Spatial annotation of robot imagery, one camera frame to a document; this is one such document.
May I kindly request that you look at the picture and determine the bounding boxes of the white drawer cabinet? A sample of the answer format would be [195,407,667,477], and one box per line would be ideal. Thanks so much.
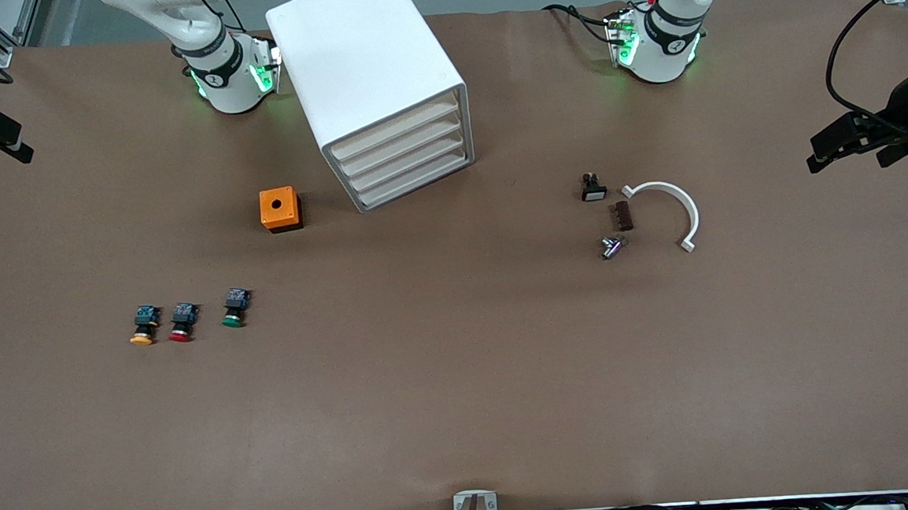
[264,0,478,220]

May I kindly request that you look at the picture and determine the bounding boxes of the red push button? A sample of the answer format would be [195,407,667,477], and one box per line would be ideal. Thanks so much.
[167,301,201,344]

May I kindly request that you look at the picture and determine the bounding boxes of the grey metal mount bracket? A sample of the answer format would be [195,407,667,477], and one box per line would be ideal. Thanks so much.
[452,489,498,510]

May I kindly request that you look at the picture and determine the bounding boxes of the yellow push button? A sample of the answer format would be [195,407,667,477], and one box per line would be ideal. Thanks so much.
[127,305,163,347]

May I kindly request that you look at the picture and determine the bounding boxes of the white plastic drawer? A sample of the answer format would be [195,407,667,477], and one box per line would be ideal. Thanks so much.
[335,114,467,179]
[328,97,464,163]
[351,146,473,211]
[343,131,470,194]

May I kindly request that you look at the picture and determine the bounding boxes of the brown table cover sheet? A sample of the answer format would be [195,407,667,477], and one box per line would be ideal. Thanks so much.
[0,0,908,510]

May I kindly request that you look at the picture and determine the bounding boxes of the green push button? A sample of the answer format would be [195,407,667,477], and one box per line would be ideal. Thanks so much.
[220,287,253,329]

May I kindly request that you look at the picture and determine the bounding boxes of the orange button enclosure box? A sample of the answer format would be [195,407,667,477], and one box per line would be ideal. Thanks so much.
[258,186,304,235]

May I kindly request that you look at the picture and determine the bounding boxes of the white curved plastic bracket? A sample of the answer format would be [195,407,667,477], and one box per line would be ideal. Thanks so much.
[621,179,702,257]

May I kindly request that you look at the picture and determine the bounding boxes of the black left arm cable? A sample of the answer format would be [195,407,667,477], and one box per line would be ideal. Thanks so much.
[821,0,908,146]

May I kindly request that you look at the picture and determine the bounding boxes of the black base cable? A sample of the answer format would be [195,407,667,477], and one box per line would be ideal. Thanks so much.
[541,0,619,49]
[198,0,248,36]

